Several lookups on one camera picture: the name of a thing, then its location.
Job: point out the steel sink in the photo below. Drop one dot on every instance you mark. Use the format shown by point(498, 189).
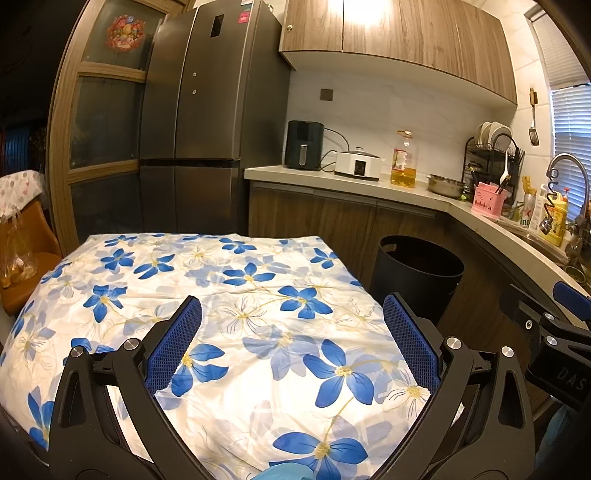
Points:
point(540, 242)

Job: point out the cooking oil bottle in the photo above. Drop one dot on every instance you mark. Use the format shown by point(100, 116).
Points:
point(403, 170)

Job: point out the black dish rack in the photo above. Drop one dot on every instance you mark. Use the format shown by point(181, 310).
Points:
point(487, 157)

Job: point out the window blind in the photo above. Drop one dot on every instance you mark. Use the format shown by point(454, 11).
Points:
point(572, 120)

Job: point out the dark wall socket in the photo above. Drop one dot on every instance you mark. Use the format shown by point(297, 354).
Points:
point(326, 94)

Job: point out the white plastic bottle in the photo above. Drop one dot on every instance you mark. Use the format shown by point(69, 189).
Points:
point(536, 207)

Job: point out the wooden framed glass door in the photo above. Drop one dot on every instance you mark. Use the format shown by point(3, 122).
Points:
point(106, 120)

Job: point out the yellow dish soap bottle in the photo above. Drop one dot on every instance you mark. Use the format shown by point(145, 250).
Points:
point(557, 221)

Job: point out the black air fryer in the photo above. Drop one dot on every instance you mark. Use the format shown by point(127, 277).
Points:
point(302, 143)

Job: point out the hanging metal spatula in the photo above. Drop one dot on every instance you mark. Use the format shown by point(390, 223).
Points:
point(534, 136)

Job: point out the red round door sticker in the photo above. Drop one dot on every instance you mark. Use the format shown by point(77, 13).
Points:
point(123, 31)

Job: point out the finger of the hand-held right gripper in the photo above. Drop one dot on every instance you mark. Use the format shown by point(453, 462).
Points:
point(572, 291)
point(521, 307)

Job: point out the yellow utensils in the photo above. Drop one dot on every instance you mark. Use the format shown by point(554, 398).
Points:
point(528, 184)

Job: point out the orange chair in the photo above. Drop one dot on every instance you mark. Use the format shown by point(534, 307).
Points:
point(44, 240)

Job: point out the kitchen counter with wooden cabinets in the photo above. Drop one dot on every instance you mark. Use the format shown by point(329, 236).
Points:
point(323, 217)

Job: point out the chrome faucet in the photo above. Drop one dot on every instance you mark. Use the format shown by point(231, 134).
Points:
point(565, 158)

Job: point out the black trash bin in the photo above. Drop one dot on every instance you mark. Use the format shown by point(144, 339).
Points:
point(406, 286)

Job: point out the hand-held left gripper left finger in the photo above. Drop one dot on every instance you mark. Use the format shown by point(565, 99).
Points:
point(175, 346)

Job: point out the white rice cooker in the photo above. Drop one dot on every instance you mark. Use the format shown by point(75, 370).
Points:
point(358, 165)

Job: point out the silver beer can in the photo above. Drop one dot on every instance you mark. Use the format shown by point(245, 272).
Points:
point(527, 212)

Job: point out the white plates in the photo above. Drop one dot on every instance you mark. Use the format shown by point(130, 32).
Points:
point(491, 133)

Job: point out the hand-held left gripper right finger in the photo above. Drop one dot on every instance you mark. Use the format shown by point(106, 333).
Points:
point(411, 344)

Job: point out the polka-dot cloth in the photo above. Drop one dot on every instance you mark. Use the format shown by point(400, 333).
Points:
point(21, 191)

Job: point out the blue floral tablecloth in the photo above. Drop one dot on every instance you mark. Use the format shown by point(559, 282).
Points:
point(258, 314)

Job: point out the steel bowl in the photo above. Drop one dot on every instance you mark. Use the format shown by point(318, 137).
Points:
point(445, 186)

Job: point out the dark grey refrigerator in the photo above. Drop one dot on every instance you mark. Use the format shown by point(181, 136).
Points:
point(207, 115)

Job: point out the pink utensil holder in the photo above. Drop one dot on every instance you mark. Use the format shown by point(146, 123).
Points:
point(488, 203)

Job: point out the wooden wall cabinet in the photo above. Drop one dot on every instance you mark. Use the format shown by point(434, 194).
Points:
point(406, 41)

